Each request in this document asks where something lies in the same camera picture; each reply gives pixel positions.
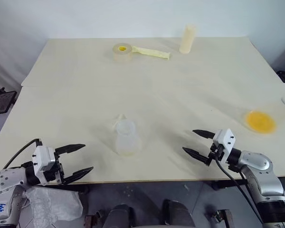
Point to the crumpled white plastic bag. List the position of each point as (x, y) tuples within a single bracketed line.
[(53, 203)]

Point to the rusty metal bracket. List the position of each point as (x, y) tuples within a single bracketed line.
[(224, 217), (90, 220)]

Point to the tipped cup with yellow base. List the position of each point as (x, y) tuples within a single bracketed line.
[(261, 122)]

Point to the dark rounded grey shape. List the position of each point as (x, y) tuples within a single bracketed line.
[(120, 216), (178, 213)]

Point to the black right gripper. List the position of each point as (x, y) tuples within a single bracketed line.
[(215, 153)]

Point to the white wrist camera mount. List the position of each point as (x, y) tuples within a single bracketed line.
[(225, 139), (43, 158)]

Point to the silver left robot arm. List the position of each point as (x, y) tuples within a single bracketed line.
[(4, 180)]

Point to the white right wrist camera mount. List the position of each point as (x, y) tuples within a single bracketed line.
[(225, 139)]

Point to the cream cylindrical bottle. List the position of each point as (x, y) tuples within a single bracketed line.
[(187, 39)]

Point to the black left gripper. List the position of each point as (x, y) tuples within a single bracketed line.
[(57, 173)]

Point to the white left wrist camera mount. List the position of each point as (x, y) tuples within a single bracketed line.
[(43, 158)]

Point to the beige tape roll yellow core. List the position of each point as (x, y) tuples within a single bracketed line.
[(121, 54)]

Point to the clear plastic flask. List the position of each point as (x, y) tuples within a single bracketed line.
[(127, 141)]

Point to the pale yellow crumpled strip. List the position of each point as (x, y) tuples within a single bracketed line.
[(153, 52)]

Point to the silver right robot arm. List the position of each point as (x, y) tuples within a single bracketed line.
[(263, 171)]

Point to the black mesh chair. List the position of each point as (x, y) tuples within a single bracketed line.
[(1, 102)]

